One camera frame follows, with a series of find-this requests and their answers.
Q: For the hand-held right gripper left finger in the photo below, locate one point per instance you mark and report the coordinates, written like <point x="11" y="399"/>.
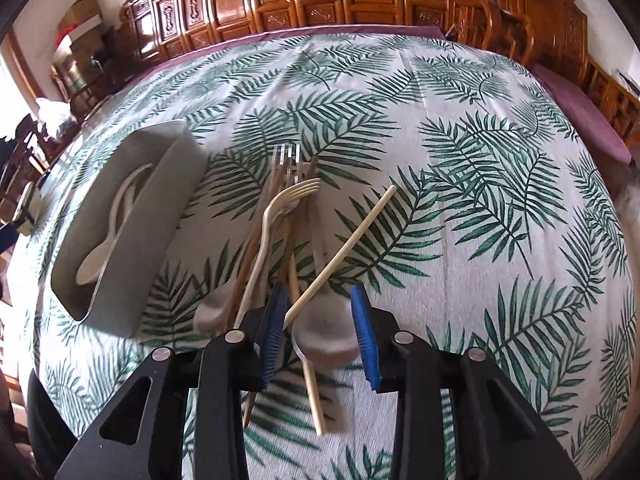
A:
<point x="274" y="340"/>

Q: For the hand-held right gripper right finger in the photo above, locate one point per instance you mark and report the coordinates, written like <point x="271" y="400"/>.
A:
<point x="365" y="345"/>

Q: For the light bamboo chopstick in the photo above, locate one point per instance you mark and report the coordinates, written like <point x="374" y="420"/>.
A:
<point x="314" y="400"/>
<point x="350" y="245"/>

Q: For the beige plastic fork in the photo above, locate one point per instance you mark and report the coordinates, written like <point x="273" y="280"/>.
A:
<point x="267" y="220"/>

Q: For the grey utensil tray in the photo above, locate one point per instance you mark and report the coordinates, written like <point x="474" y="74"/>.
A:
<point x="145" y="240"/>

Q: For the metal fork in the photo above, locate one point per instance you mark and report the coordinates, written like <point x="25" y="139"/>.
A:
<point x="287" y="160"/>

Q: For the purple table undercloth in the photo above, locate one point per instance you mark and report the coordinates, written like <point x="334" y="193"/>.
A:
<point x="225" y="40"/>

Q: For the dark wooden chair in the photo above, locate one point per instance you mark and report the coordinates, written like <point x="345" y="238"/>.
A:
<point x="22" y="160"/>

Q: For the wooden dining chair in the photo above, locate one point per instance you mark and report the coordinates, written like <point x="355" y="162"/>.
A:
<point x="80" y="90"/>

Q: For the white plastic bag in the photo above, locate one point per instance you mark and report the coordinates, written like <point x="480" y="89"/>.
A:
<point x="52" y="112"/>

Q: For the purple seat cushion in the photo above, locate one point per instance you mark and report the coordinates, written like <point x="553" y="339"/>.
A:
<point x="585" y="115"/>

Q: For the carved wooden sofa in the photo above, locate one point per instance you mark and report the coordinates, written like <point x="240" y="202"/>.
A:
<point x="615" y="105"/>

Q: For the carved wooden armchair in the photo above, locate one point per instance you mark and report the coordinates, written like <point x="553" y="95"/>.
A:
<point x="510" y="30"/>

